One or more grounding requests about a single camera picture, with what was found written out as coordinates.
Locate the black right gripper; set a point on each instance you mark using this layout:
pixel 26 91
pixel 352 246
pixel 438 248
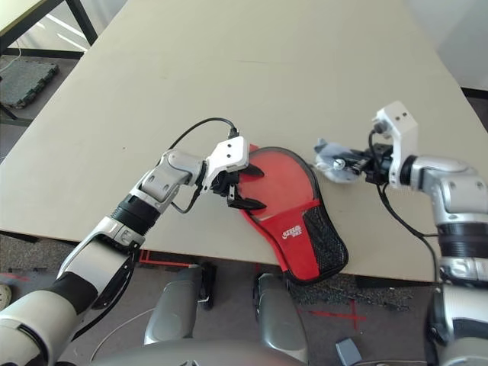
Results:
pixel 377 164

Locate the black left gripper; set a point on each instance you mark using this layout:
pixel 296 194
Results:
pixel 226 185

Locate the black red paddle case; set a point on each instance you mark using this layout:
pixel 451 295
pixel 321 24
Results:
pixel 293 244

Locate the dark speckled floor mat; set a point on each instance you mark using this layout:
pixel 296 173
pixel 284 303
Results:
pixel 335 291

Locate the silver right robot leg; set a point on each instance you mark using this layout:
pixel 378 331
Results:
pixel 280 320

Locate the silver robot leg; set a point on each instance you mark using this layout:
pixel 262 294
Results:
pixel 171 312
pixel 280 320

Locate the silver left robot leg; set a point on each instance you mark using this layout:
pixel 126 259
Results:
pixel 171 312

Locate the grey robot torso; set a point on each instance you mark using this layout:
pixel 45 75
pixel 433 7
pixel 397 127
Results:
pixel 198 356

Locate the small grey floor box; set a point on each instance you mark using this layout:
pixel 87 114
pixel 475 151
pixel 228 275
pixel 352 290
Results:
pixel 348 350

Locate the grey foam floor mat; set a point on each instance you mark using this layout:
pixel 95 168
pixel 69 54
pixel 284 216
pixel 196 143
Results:
pixel 26 84

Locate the black-framed side table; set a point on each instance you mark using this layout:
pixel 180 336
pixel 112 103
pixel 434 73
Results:
pixel 23 19

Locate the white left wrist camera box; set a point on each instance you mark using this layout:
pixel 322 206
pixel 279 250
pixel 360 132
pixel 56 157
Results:
pixel 228 154

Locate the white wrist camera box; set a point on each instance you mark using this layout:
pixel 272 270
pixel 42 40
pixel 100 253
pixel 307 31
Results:
pixel 400 126
pixel 228 154

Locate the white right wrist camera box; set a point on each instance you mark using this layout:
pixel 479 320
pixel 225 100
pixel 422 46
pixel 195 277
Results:
pixel 400 126

